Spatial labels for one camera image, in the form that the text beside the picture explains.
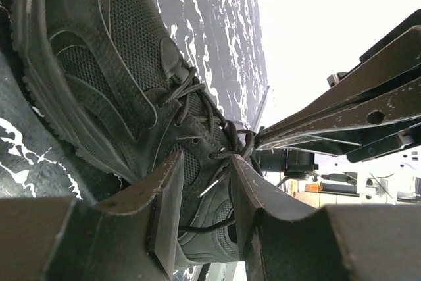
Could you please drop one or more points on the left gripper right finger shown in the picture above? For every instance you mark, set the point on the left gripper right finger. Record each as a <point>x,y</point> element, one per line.
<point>282,238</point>

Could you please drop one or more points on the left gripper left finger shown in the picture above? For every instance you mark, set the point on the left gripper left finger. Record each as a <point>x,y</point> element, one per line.
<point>129,236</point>

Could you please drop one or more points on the black sneaker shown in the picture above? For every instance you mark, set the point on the black sneaker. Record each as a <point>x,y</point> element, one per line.
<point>110,80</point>

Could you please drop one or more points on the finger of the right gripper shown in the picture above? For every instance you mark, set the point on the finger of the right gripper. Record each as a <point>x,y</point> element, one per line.
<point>354,101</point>
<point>384,125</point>

